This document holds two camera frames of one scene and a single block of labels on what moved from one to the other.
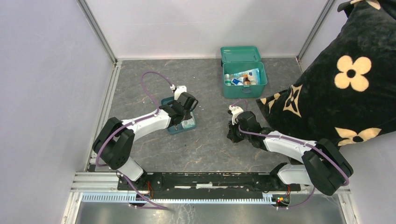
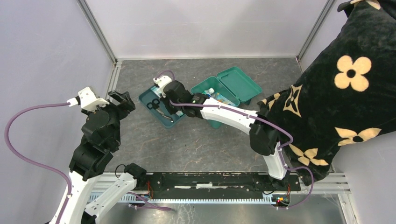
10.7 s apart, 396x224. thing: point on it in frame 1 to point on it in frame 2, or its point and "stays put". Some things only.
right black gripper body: x=236 y=136 to x=172 y=107
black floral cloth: x=348 y=93 stays put
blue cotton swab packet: x=254 y=74 to x=220 y=97
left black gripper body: x=187 y=115 to x=118 y=111
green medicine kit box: x=239 y=59 to x=233 y=84
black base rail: x=215 y=183 stays put
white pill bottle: x=227 y=80 to x=210 y=91
